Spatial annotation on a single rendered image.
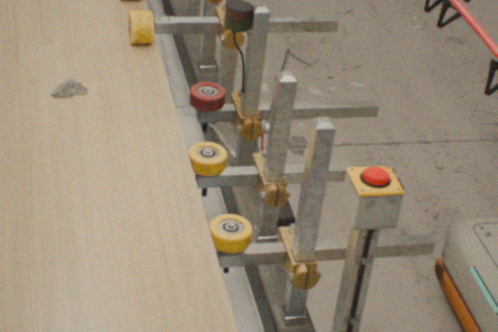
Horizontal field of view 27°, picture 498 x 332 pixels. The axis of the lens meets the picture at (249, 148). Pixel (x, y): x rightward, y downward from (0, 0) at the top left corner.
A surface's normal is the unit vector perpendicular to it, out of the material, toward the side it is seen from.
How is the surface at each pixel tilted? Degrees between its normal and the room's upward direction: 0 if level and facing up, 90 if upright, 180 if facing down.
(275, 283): 0
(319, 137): 90
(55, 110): 0
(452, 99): 0
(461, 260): 90
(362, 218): 90
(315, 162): 90
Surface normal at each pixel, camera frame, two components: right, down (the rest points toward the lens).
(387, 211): 0.21, 0.55
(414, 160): 0.10, -0.83
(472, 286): -0.97, 0.04
